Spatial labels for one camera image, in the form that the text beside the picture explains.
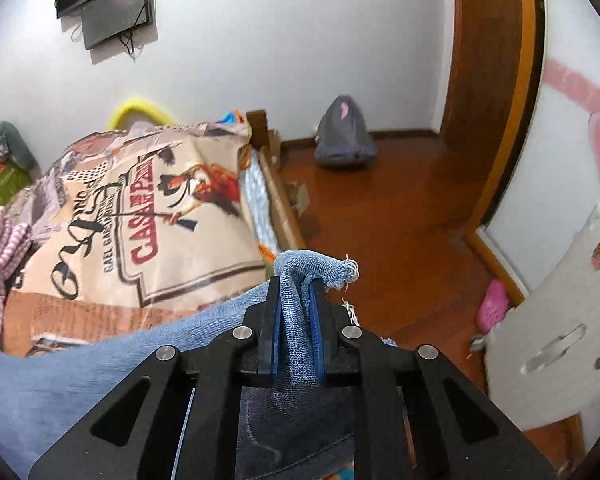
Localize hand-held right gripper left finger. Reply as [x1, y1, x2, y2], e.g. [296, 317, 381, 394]
[27, 275, 281, 480]

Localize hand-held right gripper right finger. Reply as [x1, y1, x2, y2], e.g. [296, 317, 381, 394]
[310, 279, 557, 480]

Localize blue denim pants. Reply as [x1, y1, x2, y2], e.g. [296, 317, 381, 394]
[0, 249, 398, 480]

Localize patterned mattress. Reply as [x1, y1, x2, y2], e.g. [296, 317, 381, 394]
[240, 159, 281, 256]

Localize pink shoe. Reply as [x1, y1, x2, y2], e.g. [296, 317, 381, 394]
[474, 280, 512, 333]

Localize printed blanket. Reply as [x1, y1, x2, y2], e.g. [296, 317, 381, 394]
[2, 121, 281, 358]

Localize grey bag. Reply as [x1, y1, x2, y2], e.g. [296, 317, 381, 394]
[314, 94, 378, 170]

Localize yellow hoop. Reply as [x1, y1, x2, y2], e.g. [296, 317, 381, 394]
[109, 97, 175, 131]

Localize pink striped cloth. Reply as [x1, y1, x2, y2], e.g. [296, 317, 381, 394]
[0, 207, 33, 343]

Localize green bag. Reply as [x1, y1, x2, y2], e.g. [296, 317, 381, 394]
[0, 162, 31, 226]

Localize wooden door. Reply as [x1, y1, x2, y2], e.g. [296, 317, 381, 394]
[440, 0, 546, 233]

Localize pile of clothes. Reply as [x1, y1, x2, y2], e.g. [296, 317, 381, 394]
[0, 120, 37, 171]

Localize wooden bed frame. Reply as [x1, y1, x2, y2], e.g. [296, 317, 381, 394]
[245, 109, 308, 252]

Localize small black wall monitor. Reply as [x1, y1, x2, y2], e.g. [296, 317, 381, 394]
[81, 0, 155, 51]

